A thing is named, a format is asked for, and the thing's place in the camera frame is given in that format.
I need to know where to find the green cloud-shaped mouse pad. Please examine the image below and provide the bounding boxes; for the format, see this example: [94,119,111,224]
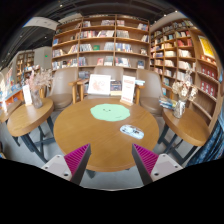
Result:
[90,103,130,122]

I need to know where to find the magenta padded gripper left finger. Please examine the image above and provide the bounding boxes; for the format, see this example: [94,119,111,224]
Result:
[42,144,91,185]

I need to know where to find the beige armchair right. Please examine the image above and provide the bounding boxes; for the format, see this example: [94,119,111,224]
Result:
[136,69,163,116]

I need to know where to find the round wooden left side table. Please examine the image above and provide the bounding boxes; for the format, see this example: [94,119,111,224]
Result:
[7,98,54,163]

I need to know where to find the yellow poster on shelf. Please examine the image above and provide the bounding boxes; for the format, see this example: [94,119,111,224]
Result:
[198,35,215,58]

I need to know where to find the dark book behind sign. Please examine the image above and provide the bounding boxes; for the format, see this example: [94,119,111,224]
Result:
[110,81,122,96]

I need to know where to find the glass vase with dried flowers left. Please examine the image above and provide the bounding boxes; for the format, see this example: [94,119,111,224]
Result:
[25,68,52,109]

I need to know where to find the white picture sign board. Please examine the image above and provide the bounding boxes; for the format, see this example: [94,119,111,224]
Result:
[88,74,111,95]

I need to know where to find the beige armchair left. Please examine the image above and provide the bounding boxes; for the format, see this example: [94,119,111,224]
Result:
[49,67,78,110]

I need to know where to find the glass vase with dried flowers right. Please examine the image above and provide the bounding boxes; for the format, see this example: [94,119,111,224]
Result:
[172,69,198,119]

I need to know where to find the glass vase with dried flowers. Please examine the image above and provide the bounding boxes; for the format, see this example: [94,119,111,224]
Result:
[172,69,198,119]
[25,68,52,109]

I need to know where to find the white text sign stand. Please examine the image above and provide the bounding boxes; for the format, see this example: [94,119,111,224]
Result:
[120,75,135,105]

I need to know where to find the wooden bookshelf far left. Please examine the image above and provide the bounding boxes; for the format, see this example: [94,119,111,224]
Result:
[16,51,35,82]

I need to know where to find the round wooden table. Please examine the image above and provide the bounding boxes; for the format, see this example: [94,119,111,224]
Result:
[7,98,54,163]
[54,98,159,172]
[158,108,210,165]

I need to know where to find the wooden bookshelf centre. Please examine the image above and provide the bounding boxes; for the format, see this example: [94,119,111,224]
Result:
[52,14,150,75]

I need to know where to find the round wooden centre table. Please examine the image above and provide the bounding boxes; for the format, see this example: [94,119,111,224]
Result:
[54,98,159,172]

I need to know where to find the wooden bookshelf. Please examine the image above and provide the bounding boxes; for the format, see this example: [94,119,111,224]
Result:
[150,16,222,130]
[52,14,150,75]
[16,51,35,82]

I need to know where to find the round wooden right side table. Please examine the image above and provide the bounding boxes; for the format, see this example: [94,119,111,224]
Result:
[158,108,210,165]

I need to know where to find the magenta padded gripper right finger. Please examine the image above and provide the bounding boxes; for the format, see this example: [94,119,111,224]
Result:
[132,144,182,185]

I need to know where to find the wooden bookshelf right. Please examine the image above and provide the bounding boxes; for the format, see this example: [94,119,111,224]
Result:
[150,16,222,130]

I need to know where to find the white sign on left table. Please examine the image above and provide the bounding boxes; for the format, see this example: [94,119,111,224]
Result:
[22,85,32,105]

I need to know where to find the stack of books right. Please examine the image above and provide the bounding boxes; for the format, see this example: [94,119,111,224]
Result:
[159,96,177,110]

